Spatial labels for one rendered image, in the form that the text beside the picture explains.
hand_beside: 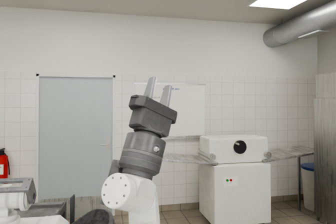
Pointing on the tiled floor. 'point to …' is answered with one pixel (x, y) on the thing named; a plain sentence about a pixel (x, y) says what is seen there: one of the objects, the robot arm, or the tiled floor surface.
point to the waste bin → (308, 185)
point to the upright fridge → (325, 147)
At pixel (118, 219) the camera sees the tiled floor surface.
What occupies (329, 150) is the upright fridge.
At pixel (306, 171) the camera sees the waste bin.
